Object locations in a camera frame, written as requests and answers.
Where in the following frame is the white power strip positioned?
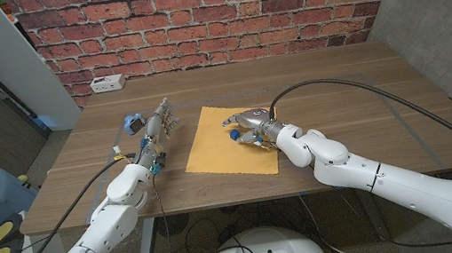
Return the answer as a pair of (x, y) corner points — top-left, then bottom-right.
(88, 73), (128, 95)

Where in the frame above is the grey table leg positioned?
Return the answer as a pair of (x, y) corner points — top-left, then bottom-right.
(355, 192), (391, 245)

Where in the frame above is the black round fan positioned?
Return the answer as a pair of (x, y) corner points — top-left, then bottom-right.
(153, 212), (193, 240)

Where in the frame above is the red brick print backdrop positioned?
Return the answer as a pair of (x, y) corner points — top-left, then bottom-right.
(4, 0), (421, 117)

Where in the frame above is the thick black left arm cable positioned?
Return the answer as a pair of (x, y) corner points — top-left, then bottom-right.
(0, 153), (152, 253)

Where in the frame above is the light blue object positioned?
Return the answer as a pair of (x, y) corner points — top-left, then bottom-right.
(28, 113), (53, 135)

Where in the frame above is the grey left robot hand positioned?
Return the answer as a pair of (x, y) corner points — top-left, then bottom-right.
(132, 96), (186, 165)

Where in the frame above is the yellow felt sheet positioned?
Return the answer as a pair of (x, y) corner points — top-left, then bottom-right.
(176, 95), (287, 188)

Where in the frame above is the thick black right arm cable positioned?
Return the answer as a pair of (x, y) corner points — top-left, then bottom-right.
(264, 59), (452, 206)

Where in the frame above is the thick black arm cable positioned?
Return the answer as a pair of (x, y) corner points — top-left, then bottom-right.
(264, 59), (452, 206)
(0, 153), (152, 253)

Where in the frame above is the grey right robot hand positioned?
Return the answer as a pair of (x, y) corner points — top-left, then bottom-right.
(218, 104), (289, 157)

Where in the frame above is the white table leg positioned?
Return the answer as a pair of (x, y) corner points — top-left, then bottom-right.
(131, 217), (161, 253)

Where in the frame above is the small blue gadget with screen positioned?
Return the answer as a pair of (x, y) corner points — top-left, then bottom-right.
(123, 113), (148, 137)

